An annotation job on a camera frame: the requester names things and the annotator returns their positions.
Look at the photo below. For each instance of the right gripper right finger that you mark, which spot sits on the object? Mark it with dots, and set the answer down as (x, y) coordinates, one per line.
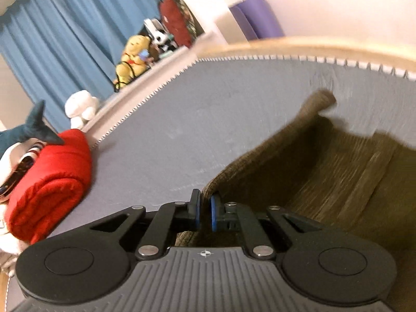
(323, 263)

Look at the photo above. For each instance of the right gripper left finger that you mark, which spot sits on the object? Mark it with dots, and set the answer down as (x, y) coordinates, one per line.
(90, 261)

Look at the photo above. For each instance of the brown corduroy pants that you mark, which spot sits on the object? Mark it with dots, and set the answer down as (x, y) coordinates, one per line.
(362, 185)

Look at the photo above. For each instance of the white beige folded blanket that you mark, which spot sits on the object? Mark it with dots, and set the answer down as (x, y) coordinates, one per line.
(11, 247)

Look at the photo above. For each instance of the red folded blanket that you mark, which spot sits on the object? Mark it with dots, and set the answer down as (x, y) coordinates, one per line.
(58, 181)

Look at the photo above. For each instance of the blue shark plush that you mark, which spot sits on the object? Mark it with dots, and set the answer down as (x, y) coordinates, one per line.
(21, 146)

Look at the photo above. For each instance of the white plush toy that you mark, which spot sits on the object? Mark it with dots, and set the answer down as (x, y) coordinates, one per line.
(80, 108)

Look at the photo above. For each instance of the grey bed sheet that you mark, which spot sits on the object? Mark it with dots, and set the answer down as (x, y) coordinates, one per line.
(209, 115)

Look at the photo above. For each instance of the yellow bear plush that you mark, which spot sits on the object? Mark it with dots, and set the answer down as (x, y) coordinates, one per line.
(133, 61)

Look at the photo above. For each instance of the blue curtain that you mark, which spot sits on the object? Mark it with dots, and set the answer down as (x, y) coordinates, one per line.
(58, 47)

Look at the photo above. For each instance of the purple yoga mat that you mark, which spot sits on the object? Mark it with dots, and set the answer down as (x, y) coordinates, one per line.
(256, 20)

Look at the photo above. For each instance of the dark red cushion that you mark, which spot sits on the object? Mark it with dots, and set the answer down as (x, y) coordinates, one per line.
(179, 20)

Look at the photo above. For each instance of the wooden bed frame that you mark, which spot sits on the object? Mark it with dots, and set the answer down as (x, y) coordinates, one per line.
(392, 59)

